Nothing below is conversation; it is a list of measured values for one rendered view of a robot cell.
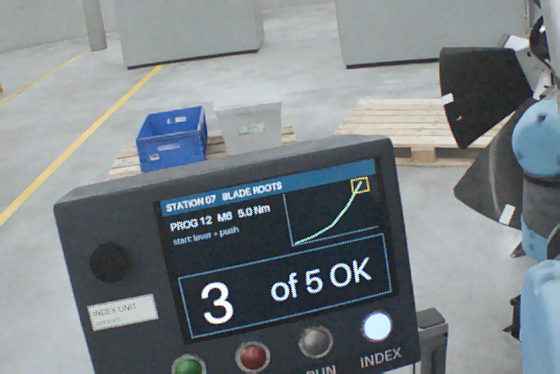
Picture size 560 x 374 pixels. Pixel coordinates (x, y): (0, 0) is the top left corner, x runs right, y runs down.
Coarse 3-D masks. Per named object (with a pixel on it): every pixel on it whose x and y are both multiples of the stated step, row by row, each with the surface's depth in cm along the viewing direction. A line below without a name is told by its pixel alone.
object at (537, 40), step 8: (536, 24) 107; (536, 32) 107; (544, 32) 105; (536, 40) 106; (544, 40) 103; (536, 48) 104; (544, 48) 103; (536, 56) 104; (544, 56) 102; (544, 64) 105
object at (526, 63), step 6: (522, 48) 113; (528, 48) 112; (516, 54) 115; (522, 54) 114; (522, 60) 114; (528, 60) 113; (534, 60) 112; (522, 66) 115; (528, 66) 114; (540, 66) 112; (528, 72) 114; (534, 72) 113; (540, 72) 112; (528, 78) 115; (534, 78) 114; (534, 84) 115; (534, 90) 115
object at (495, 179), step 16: (512, 128) 105; (496, 144) 105; (512, 144) 104; (480, 160) 106; (496, 160) 105; (512, 160) 103; (464, 176) 108; (480, 176) 106; (496, 176) 104; (512, 176) 102; (464, 192) 107; (480, 192) 105; (496, 192) 103; (512, 192) 102; (480, 208) 104; (496, 208) 102; (512, 224) 100
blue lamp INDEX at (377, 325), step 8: (376, 312) 49; (384, 312) 49; (368, 320) 49; (376, 320) 48; (384, 320) 48; (392, 320) 49; (368, 328) 48; (376, 328) 48; (384, 328) 48; (392, 328) 49; (368, 336) 49; (376, 336) 48; (384, 336) 49
